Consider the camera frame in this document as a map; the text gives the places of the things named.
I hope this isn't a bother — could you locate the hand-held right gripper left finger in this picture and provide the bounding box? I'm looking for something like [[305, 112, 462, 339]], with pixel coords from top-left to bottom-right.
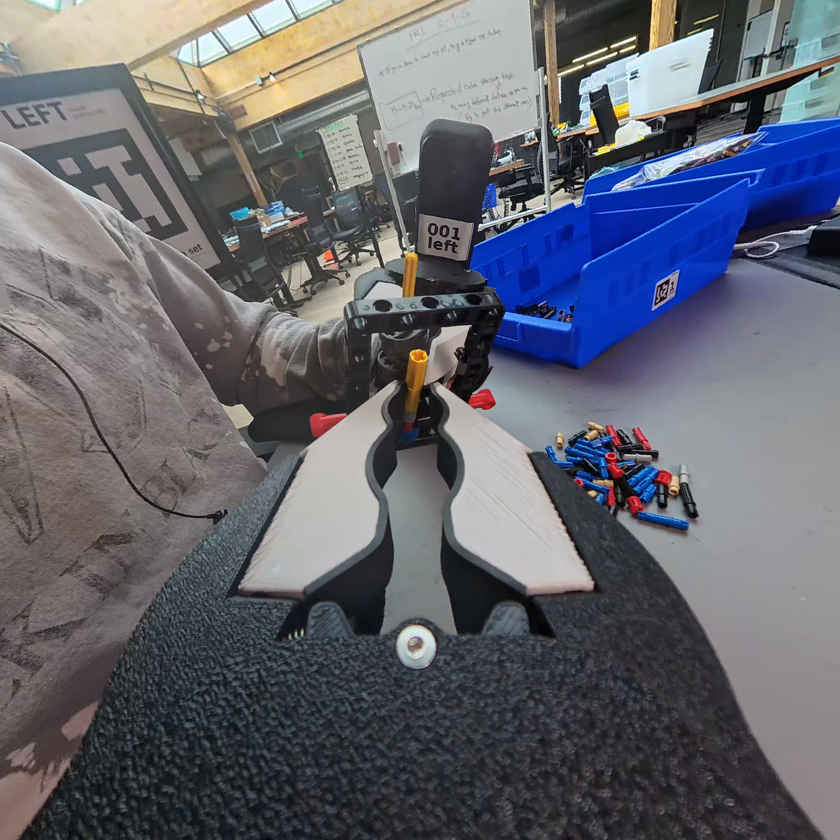
[[238, 381, 403, 599]]

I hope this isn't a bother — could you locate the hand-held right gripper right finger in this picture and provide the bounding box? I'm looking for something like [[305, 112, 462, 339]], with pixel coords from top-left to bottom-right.
[[428, 382, 596, 598]]

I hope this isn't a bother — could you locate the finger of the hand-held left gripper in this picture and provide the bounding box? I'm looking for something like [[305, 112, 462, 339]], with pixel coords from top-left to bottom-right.
[[425, 326, 475, 389]]

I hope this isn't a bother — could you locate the yellow toy axle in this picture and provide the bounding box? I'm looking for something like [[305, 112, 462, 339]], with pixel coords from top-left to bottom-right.
[[404, 350, 429, 424]]

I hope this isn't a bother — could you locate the black toy frame assembly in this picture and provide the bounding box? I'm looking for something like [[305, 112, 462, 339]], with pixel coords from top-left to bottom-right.
[[310, 252, 506, 450]]

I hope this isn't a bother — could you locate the person's left forearm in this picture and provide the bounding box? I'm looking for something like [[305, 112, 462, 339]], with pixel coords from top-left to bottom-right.
[[220, 289, 355, 411]]

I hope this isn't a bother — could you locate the grey desk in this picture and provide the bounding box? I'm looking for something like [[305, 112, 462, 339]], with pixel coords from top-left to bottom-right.
[[266, 210, 840, 840]]

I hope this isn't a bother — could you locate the black office chair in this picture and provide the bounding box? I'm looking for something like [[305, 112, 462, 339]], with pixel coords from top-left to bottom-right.
[[587, 84, 621, 147], [303, 185, 352, 296], [233, 217, 298, 312], [331, 185, 387, 268]]

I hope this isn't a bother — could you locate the handwritten paper chart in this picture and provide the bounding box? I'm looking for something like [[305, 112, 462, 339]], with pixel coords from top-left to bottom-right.
[[318, 114, 375, 193]]

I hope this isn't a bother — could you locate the pile of small toy pins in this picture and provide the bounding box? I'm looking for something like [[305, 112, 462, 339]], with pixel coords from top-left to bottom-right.
[[545, 420, 700, 531]]

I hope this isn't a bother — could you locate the stack of clear storage boxes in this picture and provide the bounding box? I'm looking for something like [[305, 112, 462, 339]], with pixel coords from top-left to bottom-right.
[[577, 56, 641, 129]]

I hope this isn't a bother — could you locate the cluttered work table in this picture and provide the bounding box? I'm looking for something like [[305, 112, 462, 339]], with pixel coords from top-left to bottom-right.
[[222, 205, 309, 253]]

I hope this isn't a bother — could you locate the blue plastic bin with label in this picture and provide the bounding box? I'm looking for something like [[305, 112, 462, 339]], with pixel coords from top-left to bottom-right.
[[471, 177, 753, 370]]

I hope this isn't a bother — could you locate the white storage tote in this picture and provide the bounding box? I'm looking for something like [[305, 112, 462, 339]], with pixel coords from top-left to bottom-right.
[[626, 28, 716, 118]]

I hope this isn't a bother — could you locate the clear bag of toy parts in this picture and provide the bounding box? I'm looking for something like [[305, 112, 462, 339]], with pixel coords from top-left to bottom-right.
[[612, 131, 767, 193]]

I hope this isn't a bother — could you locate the person's grey sweatshirt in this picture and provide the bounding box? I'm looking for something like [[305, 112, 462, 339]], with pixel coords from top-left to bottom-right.
[[0, 141, 280, 840]]

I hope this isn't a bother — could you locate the long wooden table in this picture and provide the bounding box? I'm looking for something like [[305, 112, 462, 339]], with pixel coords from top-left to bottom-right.
[[521, 56, 840, 158]]

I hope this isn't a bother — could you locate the black-framed tag sign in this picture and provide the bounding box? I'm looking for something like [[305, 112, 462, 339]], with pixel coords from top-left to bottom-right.
[[0, 63, 227, 271]]

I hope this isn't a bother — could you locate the black power adapter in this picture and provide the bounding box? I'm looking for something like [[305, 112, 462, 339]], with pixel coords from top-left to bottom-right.
[[807, 215, 840, 258]]

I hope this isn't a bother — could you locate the black earphone cable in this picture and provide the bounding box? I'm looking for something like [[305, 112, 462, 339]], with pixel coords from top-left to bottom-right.
[[0, 322, 228, 524]]

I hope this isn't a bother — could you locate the white cord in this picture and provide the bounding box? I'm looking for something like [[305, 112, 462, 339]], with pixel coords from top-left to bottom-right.
[[734, 223, 818, 258]]

